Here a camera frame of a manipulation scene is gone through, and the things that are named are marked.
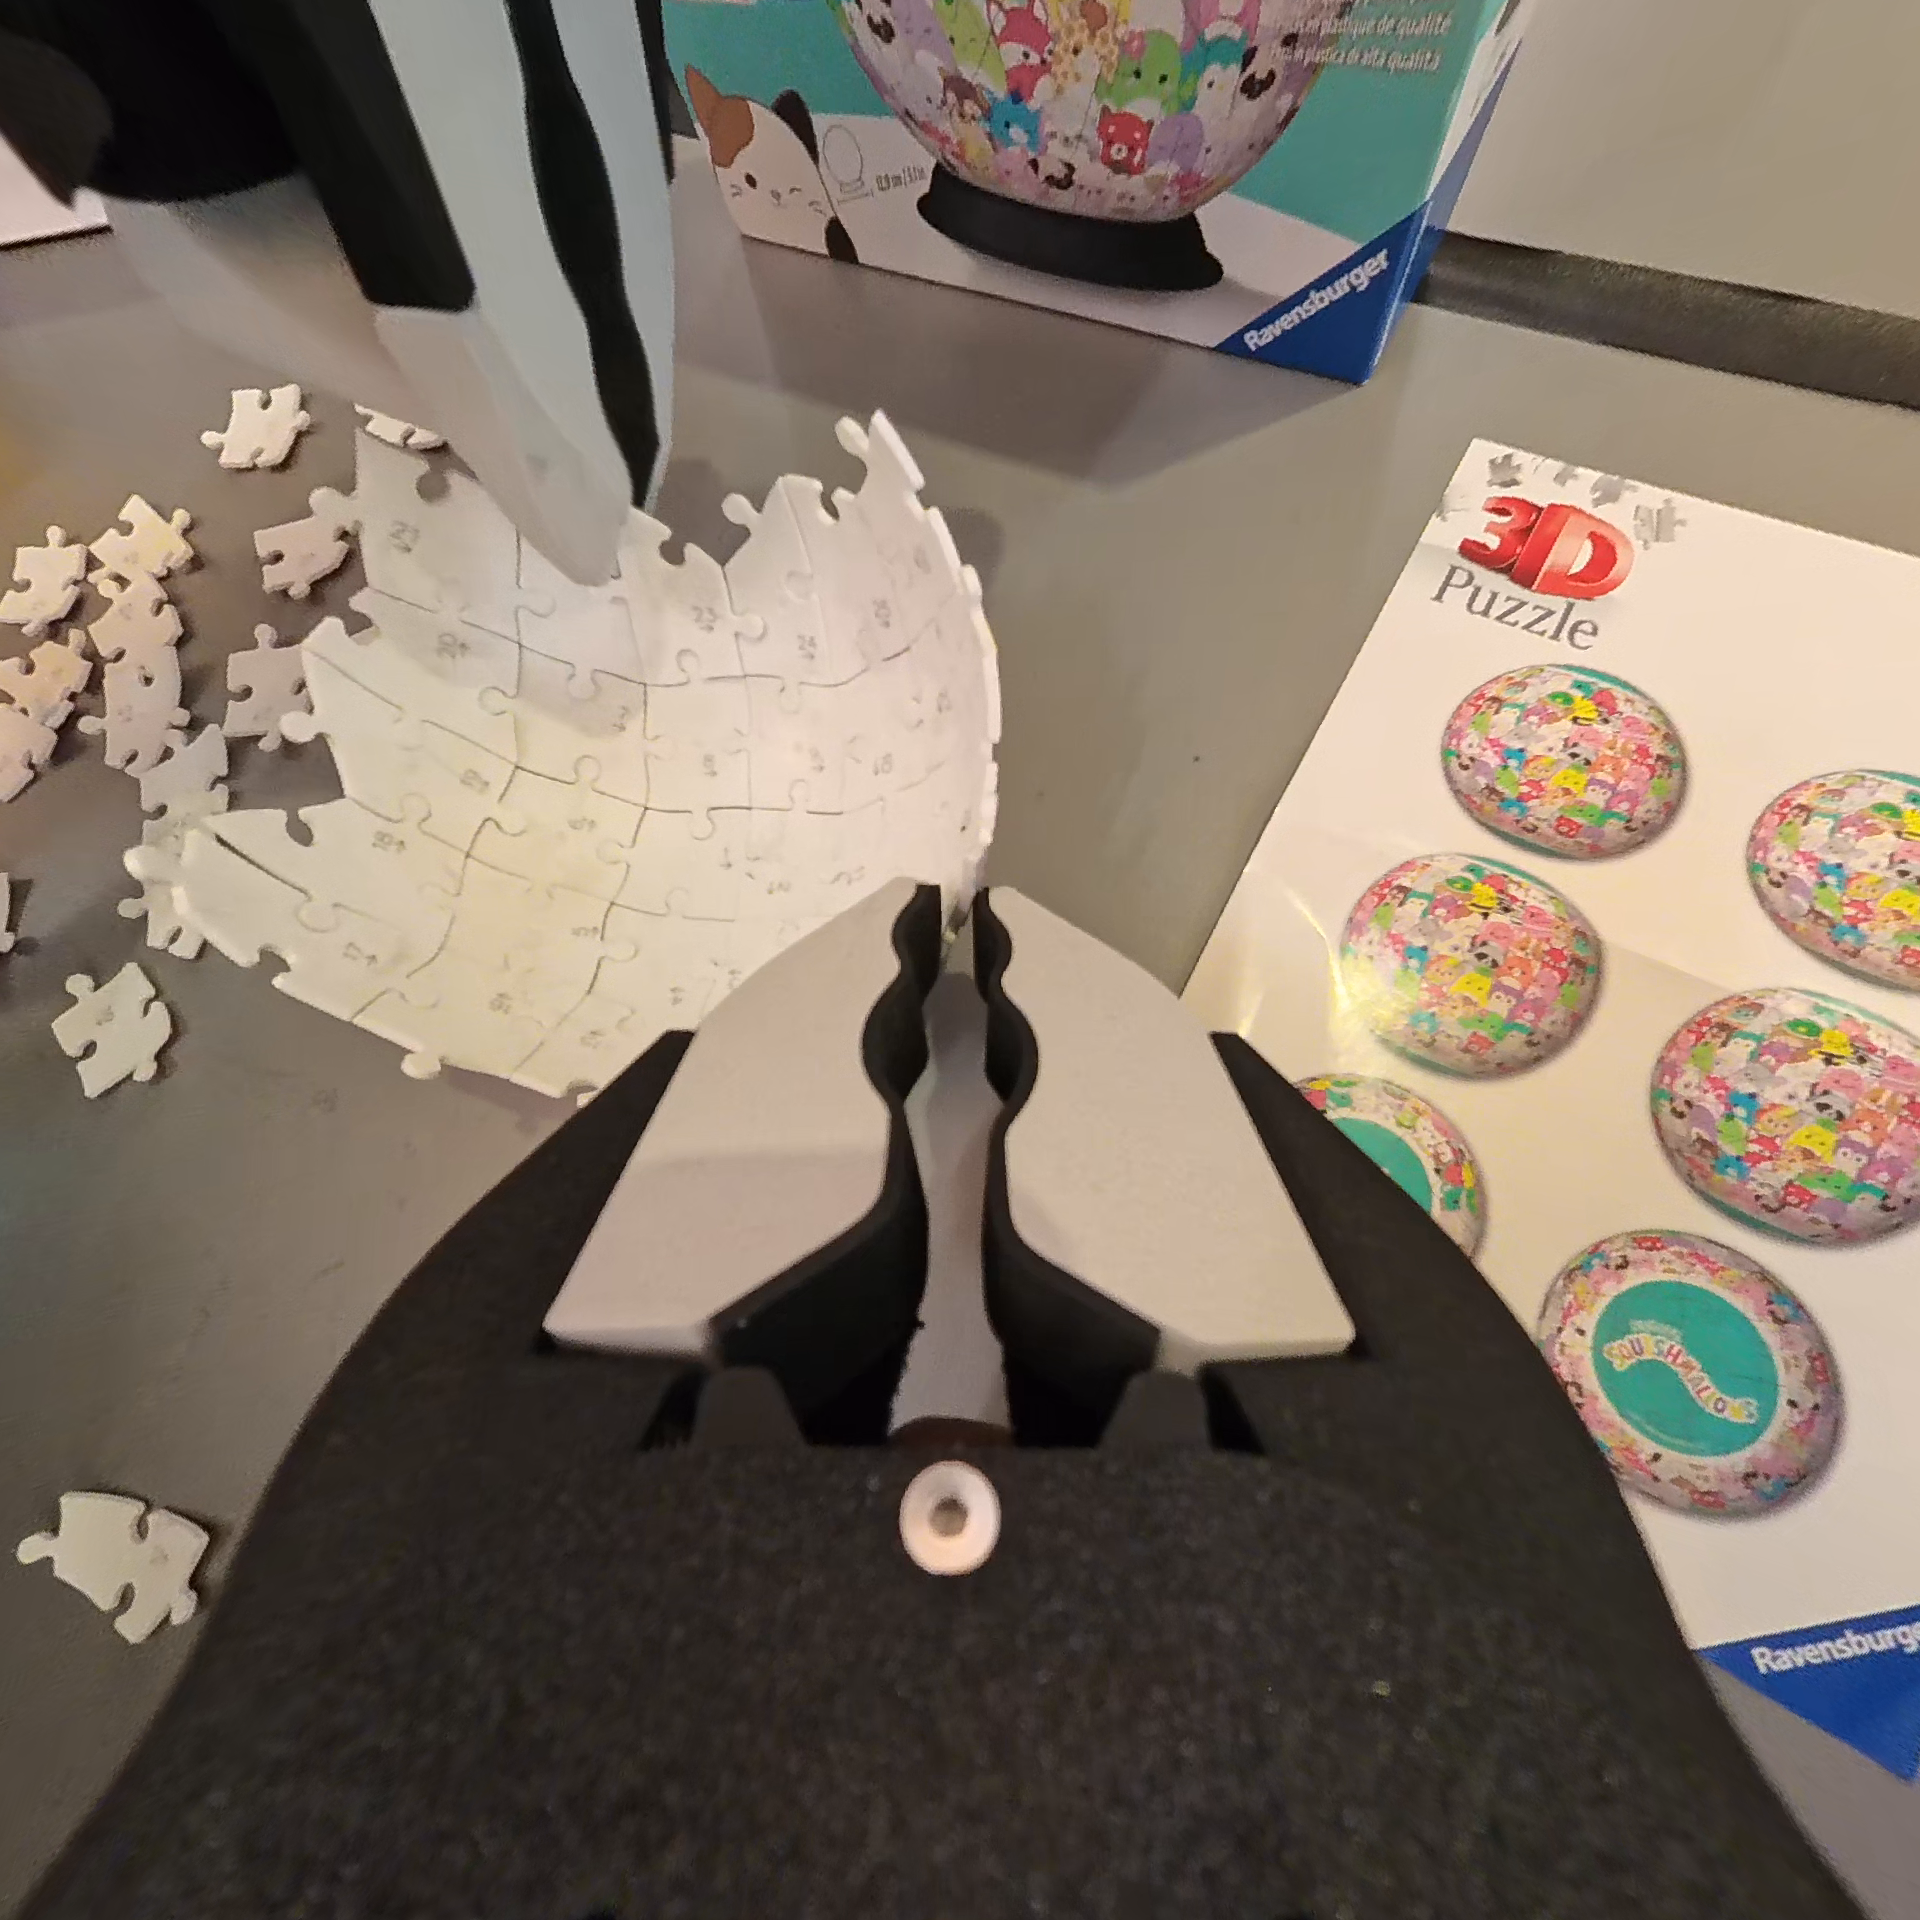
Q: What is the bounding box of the colourful puzzle ball box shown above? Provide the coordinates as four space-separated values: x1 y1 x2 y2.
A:
663 0 1529 386

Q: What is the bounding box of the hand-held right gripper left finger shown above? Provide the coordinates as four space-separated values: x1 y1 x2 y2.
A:
541 885 955 1370

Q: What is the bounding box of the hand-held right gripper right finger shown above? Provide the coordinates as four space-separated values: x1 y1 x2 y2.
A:
970 885 1350 1376

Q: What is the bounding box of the pile of loose puzzle pieces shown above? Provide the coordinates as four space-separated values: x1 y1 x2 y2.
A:
0 380 375 901

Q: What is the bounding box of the partly built white puzzle ball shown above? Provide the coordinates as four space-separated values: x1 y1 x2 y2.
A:
119 416 999 1097

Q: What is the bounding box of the printed instruction sheet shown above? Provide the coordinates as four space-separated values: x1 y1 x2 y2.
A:
1186 443 1920 1777

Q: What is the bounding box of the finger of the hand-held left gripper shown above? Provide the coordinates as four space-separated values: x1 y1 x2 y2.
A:
358 0 691 516
89 179 644 595

